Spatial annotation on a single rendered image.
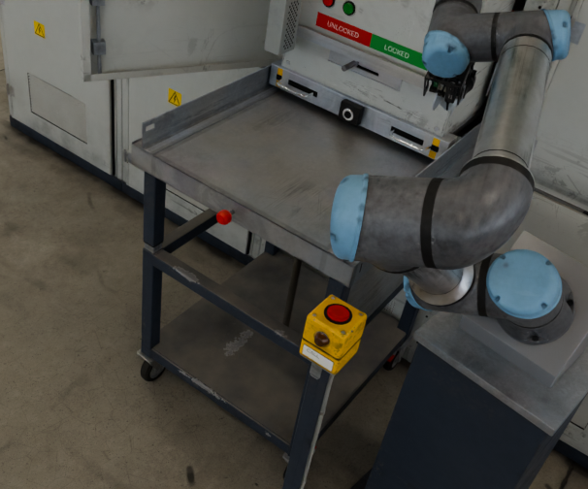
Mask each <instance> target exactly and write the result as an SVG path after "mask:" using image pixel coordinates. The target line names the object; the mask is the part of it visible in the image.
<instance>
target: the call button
mask: <svg viewBox="0 0 588 489"><path fill-rule="evenodd" d="M327 314H328V316H329V317H330V318H331V319H332V320H335V321H338V322H343V321H346V320H347V319H348V318H349V311H348V310H347V309H346V308H345V307H343V306H338V305H334V306H331V307H329V308H328V309H327Z"/></svg>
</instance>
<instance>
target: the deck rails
mask: <svg viewBox="0 0 588 489"><path fill-rule="evenodd" d="M271 67H272V64H271V65H269V66H267V67H265V68H262V69H260V70H258V71H256V72H253V73H251V74H249V75H247V76H245V77H242V78H240V79H238V80H236V81H232V82H230V83H228V84H226V85H224V86H221V87H220V88H218V89H216V90H213V91H211V92H209V93H207V94H205V95H202V96H200V97H198V98H196V99H194V100H191V101H189V102H187V103H185V104H182V105H180V106H178V107H176V108H174V109H171V110H169V111H167V112H166V113H164V114H160V115H158V116H156V117H154V118H151V119H149V120H147V121H145V122H142V146H141V147H140V148H141V149H142V150H144V151H146V152H148V153H150V154H151V155H153V154H155V153H157V152H159V151H161V150H163V149H165V148H167V147H170V146H172V145H174V144H176V143H178V142H180V141H182V140H184V139H186V138H188V137H190V136H192V135H194V134H196V133H198V132H200V131H202V130H204V129H206V128H208V127H210V126H212V125H214V124H216V123H218V122H219V121H221V120H223V119H225V118H227V117H229V116H231V115H233V114H235V113H237V112H239V111H241V110H243V109H245V108H247V107H249V106H251V105H253V104H255V103H257V102H259V101H261V100H263V99H265V98H267V97H269V96H271V95H273V94H275V93H277V92H279V91H281V90H282V89H280V88H278V87H276V86H274V85H272V84H269V81H270V74H271ZM153 123H154V128H151V129H149V130H147V131H146V127H147V126H149V125H151V124H153ZM480 125H481V122H480V123H479V124H478V125H477V126H476V127H475V128H473V129H472V130H471V131H470V132H469V133H467V134H466V135H465V136H464V137H463V138H461V139H460V140H459V141H458V142H457V143H455V144H454V145H453V146H452V147H450V148H449V149H448V150H447V151H445V152H444V153H443V154H442V155H441V156H439V157H438V158H437V159H436V160H435V161H433V162H432V163H431V164H430V165H428V166H427V167H426V168H425V169H424V170H422V171H421V172H420V173H419V174H418V175H416V177H422V178H439V177H441V176H442V175H443V174H444V173H445V172H446V171H447V170H449V169H450V168H451V167H452V166H453V165H454V164H455V163H457V162H458V161H459V160H460V159H461V158H462V157H463V156H465V155H466V154H467V153H468V152H469V151H470V150H471V149H473V148H474V147H475V144H476V140H477V136H478V133H479V129H480Z"/></svg>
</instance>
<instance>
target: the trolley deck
mask: <svg viewBox="0 0 588 489"><path fill-rule="evenodd" d="M141 146H142V138H140V139H138V140H136V141H134V142H132V163H131V164H133V165H134V166H136V167H138V168H140V169H141V170H143V171H145V172H147V173H148V174H150V175H152V176H154V177H155V178H157V179H160V180H161V181H163V182H165V183H167V184H168V185H170V186H172V187H174V188H175V189H176V190H178V191H180V192H181V193H183V194H185V195H187V196H188V197H190V198H192V199H194V200H195V201H197V202H199V203H201V204H202V205H204V206H206V207H208V208H209V209H211V210H213V211H215V212H220V211H221V210H227V211H231V210H234V211H235V213H233V214H232V220H231V221H233V222H235V223H236V224H238V225H240V226H242V227H243V228H245V229H246V230H248V231H249V232H251V233H253V234H255V235H256V236H258V237H260V238H262V239H263V240H265V241H267V242H269V243H270V244H272V245H275V246H276V247H278V248H280V249H282V250H283V251H285V252H287V253H289V254H290V255H292V256H294V257H296V258H297V259H299V260H301V261H303V262H304V263H306V264H308V265H310V266H311V267H313V268H315V269H317V270H318V271H319V272H321V273H323V274H324V275H326V276H328V277H330V278H332V279H334V280H336V281H337V282H339V283H341V284H343V285H344V286H346V287H348V288H350V287H351V286H352V285H353V284H354V283H355V282H356V281H357V280H358V279H359V278H360V277H361V276H362V275H364V274H365V273H366V272H367V271H368V270H369V269H370V268H371V267H372V266H373V265H372V264H371V263H368V262H362V261H353V262H349V261H348V260H344V261H342V260H340V259H339V258H337V257H335V256H333V255H331V254H330V253H328V252H327V251H328V250H329V249H330V248H331V247H332V246H331V238H330V222H331V212H332V206H333V201H334V197H335V194H336V191H337V188H338V186H339V184H340V182H341V181H342V179H343V178H345V177H346V176H349V175H364V174H365V173H366V174H369V175H376V176H398V177H415V176H416V175H418V174H419V173H420V172H421V171H422V170H424V169H425V168H426V167H427V166H428V165H430V164H431V163H432V162H433V161H435V160H434V159H432V158H430V157H427V156H425V155H423V154H421V153H419V152H417V151H414V150H412V149H410V148H408V147H405V146H402V145H400V144H398V143H396V142H394V141H392V140H390V139H387V138H385V137H383V136H381V135H379V134H378V133H375V132H373V131H371V130H369V129H367V128H365V127H362V126H360V125H358V126H355V125H353V124H351V123H348V122H346V121H344V120H342V119H340V118H338V115H337V114H333V113H331V112H329V111H327V110H325V109H322V108H320V107H318V106H316V105H315V104H313V103H310V102H308V101H306V100H304V99H302V98H300V97H298V96H295V95H293V94H291V93H289V92H287V91H285V90H281V91H279V92H277V93H275V94H273V95H271V96H269V97H267V98H265V99H263V100H261V101H259V102H257V103H255V104H253V105H251V106H249V107H247V108H245V109H243V110H241V111H239V112H237V113H235V114H233V115H231V116H229V117H227V118H225V119H223V120H221V121H219V122H218V123H216V124H214V125H212V126H210V127H208V128H206V129H204V130H202V131H200V132H198V133H196V134H194V135H192V136H190V137H188V138H186V139H184V140H182V141H180V142H178V143H176V144H174V145H172V146H170V147H167V148H165V149H163V150H161V151H159V152H157V153H155V154H153V155H151V154H150V153H148V152H146V151H144V150H142V149H141V148H140V147H141ZM473 154H474V148H473V149H471V150H470V151H469V152H468V153H467V154H466V155H465V156H463V157H462V158H461V159H460V160H459V161H458V162H457V163H455V164H454V165H453V166H452V167H451V168H450V169H449V170H447V171H446V172H445V173H444V174H443V175H442V176H441V177H440V178H441V179H453V178H458V177H459V174H460V171H461V169H462V167H463V166H464V165H465V164H466V163H467V162H468V161H469V160H471V159H472V158H473Z"/></svg>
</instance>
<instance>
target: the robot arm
mask: <svg viewBox="0 0 588 489"><path fill-rule="evenodd" d="M481 5H482V0H436V2H435V6H434V10H433V14H432V18H431V21H430V25H429V29H428V32H427V34H426V36H425V39H424V46H423V52H422V62H423V64H424V66H425V68H426V69H427V70H428V72H427V74H426V76H425V79H424V90H423V96H425V94H426V92H427V90H428V88H429V81H432V83H431V86H430V89H429V91H430V92H433V93H436V96H435V99H434V102H433V106H432V110H433V111H434V110H435V108H436V107H437V106H438V104H441V106H442V107H443V108H444V109H445V110H446V111H450V115H452V113H453V111H454V109H455V108H456V107H457V106H458V105H459V104H460V103H461V102H462V101H463V100H464V98H465V96H466V94H467V93H468V92H469V91H471V90H472V89H473V87H474V84H475V80H476V76H475V74H476V72H477V70H474V64H475V62H498V64H497V68H496V72H495V75H494V79H493V82H492V85H491V89H490V93H489V97H488V100H487V104H486V108H485V111H484V115H483V119H482V121H481V125H480V129H479V133H478V136H477V140H476V144H475V147H474V154H473V158H472V159H471V160H469V161H468V162H467V163H466V164H465V165H464V166H463V167H462V169H461V171H460V174H459V177H458V178H453V179H441V178H422V177H398V176H376V175H369V174H366V173H365V174H364V175H349V176H346V177H345V178H343V179H342V181H341V182H340V184H339V186H338V188H337V191H336V194H335V197H334V201H333V206H332V212H331V222H330V238H331V246H332V249H333V252H334V253H335V255H336V256H337V257H338V258H340V259H344V260H348V261H349V262H353V261H362V262H368V263H371V264H372V265H374V266H375V267H377V268H378V269H380V270H382V271H384V272H386V273H390V274H403V275H404V291H405V292H406V298H407V300H408V302H409V303H410V304H411V305H412V306H413V307H415V308H418V309H422V310H428V311H432V310H437V311H445V312H454V313H462V314H469V315H477V316H486V317H493V318H497V320H498V322H499V324H500V326H501V327H502V328H503V330H504V331H505V332H506V333H507V334H508V335H509V336H510V337H512V338H513V339H515V340H517V341H519V342H523V343H525V344H533V345H539V344H546V343H549V342H554V341H556V340H557V339H559V338H560V337H562V336H563V335H564V334H565V333H566V332H567V331H568V330H569V328H570V327H571V325H572V322H573V319H574V315H575V300H574V296H573V293H572V290H571V288H570V287H569V285H568V284H567V283H566V281H565V280H564V279H563V278H562V277H560V275H559V273H558V271H557V269H556V268H555V266H554V265H553V264H552V263H551V262H550V261H549V260H548V259H547V258H546V257H544V256H543V255H541V254H540V253H537V252H535V251H532V250H529V249H515V250H511V251H508V252H506V253H504V254H501V253H494V252H495V251H497V250H498V249H499V248H500V247H501V246H503V245H504V244H505V243H506V242H507V241H508V240H509V238H510V237H511V236H512V235H513V234H514V232H515V231H516V230H517V229H518V227H519V226H520V224H521V223H522V221H523V220H524V218H525V216H526V214H527V212H528V210H529V207H530V205H531V202H532V198H533V193H534V188H535V180H534V177H533V174H532V173H531V171H530V166H531V161H532V156H533V151H534V146H535V141H536V136H537V132H538V127H539V118H540V113H541V108H542V103H543V98H544V93H545V89H546V84H547V79H548V74H549V69H550V64H551V61H555V60H562V59H565V58H566V57H567V56H568V54H569V49H570V41H571V16H570V14H569V12H568V11H566V10H546V9H540V10H538V11H520V12H500V13H482V14H481V13H480V11H481ZM426 82H427V85H426Z"/></svg>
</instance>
